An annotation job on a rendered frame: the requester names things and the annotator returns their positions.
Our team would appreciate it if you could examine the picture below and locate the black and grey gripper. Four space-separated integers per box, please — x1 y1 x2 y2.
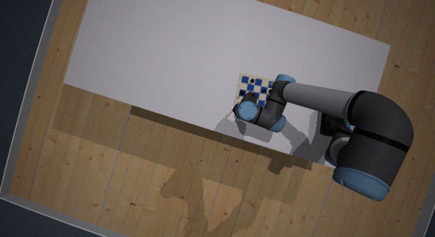
232 91 258 117

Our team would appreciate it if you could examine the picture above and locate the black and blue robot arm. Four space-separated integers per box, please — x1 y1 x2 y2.
236 74 414 201

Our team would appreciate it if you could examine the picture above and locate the blue and cream chessboard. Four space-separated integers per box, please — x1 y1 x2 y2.
234 73 275 107

